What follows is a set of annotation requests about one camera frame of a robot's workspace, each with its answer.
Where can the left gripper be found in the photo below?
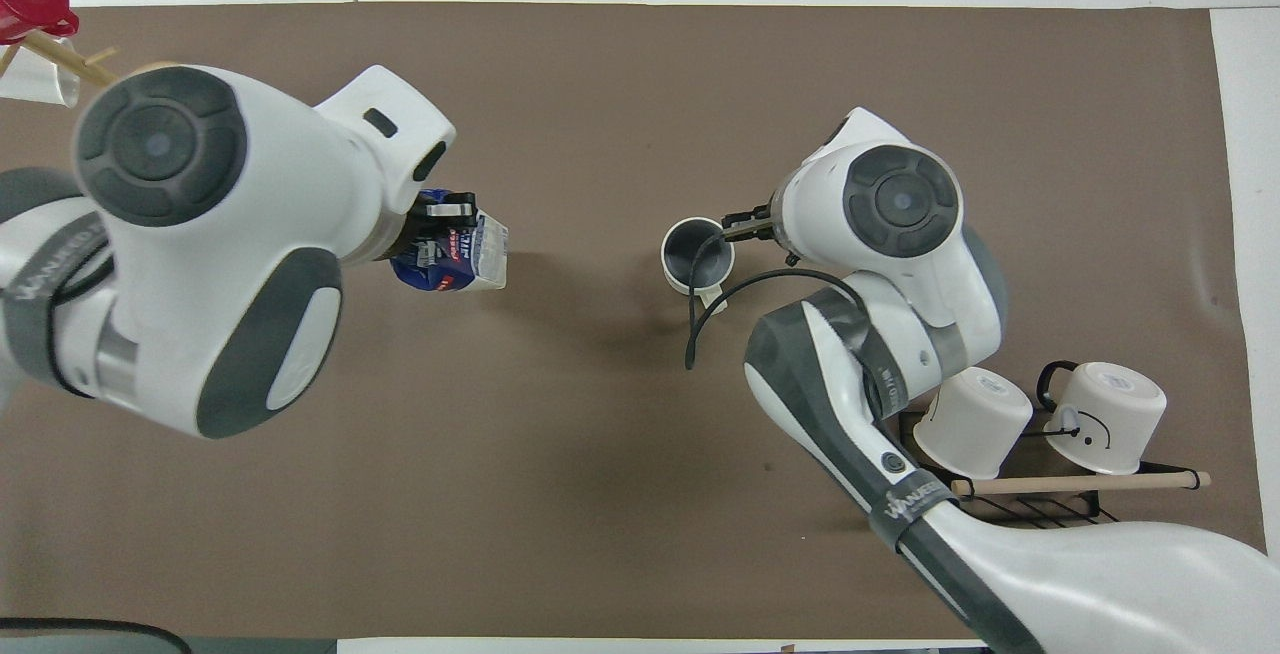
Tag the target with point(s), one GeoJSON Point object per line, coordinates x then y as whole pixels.
{"type": "Point", "coordinates": [412, 234]}

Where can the blue and white milk carton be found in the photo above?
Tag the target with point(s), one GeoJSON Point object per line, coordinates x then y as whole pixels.
{"type": "Point", "coordinates": [480, 254]}

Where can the white cup with grey inside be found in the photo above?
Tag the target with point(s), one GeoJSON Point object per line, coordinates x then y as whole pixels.
{"type": "Point", "coordinates": [680, 252]}

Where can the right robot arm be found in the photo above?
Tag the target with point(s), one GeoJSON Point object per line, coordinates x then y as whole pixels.
{"type": "Point", "coordinates": [900, 204]}

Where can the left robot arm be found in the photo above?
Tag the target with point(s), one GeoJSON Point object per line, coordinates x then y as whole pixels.
{"type": "Point", "coordinates": [230, 234]}

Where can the wooden cup stand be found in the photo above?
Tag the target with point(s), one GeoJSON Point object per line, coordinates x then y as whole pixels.
{"type": "Point", "coordinates": [65, 57]}

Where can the clear plastic cup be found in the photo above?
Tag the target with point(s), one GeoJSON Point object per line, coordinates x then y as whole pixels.
{"type": "Point", "coordinates": [35, 82]}

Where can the plain white mug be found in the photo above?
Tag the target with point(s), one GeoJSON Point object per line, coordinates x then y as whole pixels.
{"type": "Point", "coordinates": [972, 422]}

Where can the white mug with face print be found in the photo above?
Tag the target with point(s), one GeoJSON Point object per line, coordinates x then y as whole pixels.
{"type": "Point", "coordinates": [1105, 419]}

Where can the wooden rod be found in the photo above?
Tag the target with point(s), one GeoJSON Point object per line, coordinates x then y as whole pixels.
{"type": "Point", "coordinates": [1080, 483]}

